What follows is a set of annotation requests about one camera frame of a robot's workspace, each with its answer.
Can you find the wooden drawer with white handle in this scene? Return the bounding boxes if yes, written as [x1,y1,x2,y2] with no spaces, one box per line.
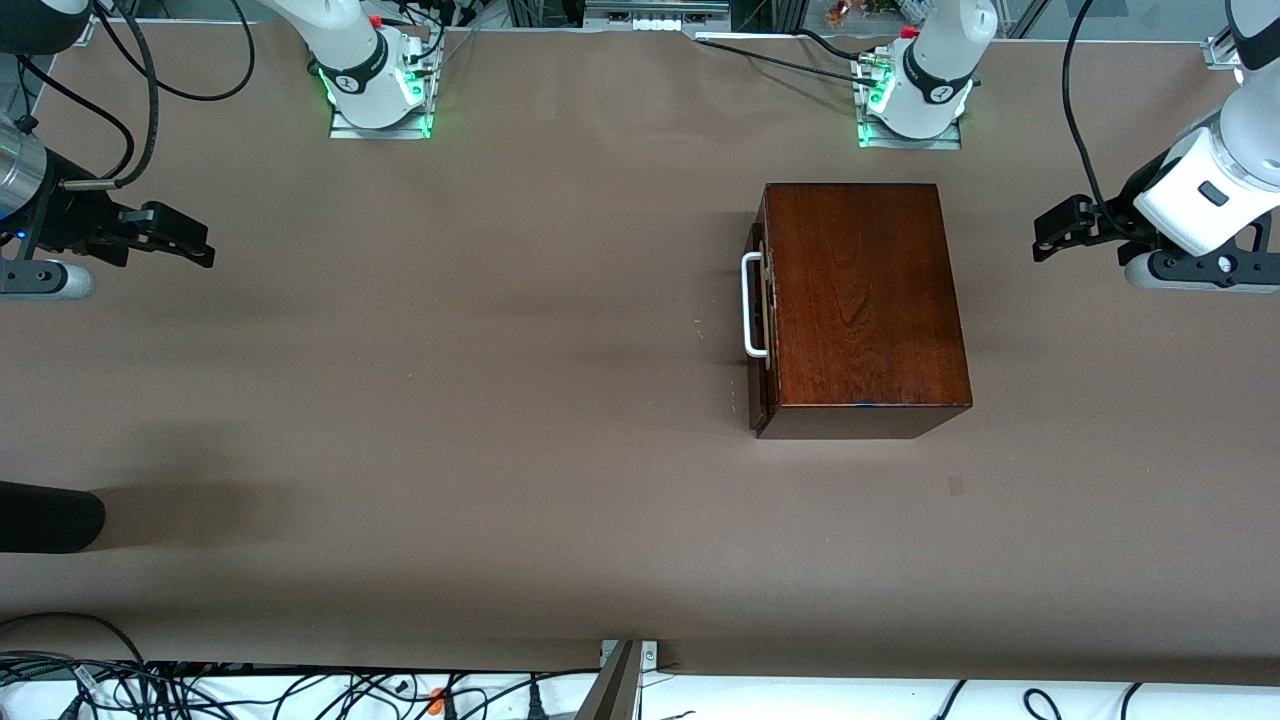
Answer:
[741,222,777,429]

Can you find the dark wooden drawer cabinet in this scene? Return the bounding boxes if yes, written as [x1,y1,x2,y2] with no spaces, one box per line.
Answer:
[750,182,974,441]

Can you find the black cylindrical object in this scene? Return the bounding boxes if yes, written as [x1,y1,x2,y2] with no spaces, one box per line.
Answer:
[0,480,107,555]

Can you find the white power strip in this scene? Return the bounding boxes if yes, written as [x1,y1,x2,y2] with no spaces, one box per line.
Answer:
[583,0,733,34]

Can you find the aluminium profile bar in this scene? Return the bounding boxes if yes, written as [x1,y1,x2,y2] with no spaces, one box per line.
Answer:
[575,638,661,720]

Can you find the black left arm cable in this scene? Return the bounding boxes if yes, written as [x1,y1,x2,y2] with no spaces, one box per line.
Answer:
[1061,0,1117,217]

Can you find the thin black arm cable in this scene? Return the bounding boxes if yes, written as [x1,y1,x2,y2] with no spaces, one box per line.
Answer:
[14,55,137,183]

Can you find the thin black looped cable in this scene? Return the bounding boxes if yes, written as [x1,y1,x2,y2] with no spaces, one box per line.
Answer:
[95,0,257,104]

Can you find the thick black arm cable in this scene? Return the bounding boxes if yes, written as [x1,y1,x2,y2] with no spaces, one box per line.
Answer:
[58,0,161,192]

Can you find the short black table cable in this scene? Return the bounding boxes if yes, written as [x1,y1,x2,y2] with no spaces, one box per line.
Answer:
[795,27,881,69]

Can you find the long black table cable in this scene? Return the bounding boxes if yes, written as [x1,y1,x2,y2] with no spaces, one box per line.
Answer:
[694,38,883,93]

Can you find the black floor cable loop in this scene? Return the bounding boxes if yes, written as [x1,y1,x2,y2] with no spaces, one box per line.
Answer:
[0,611,153,693]

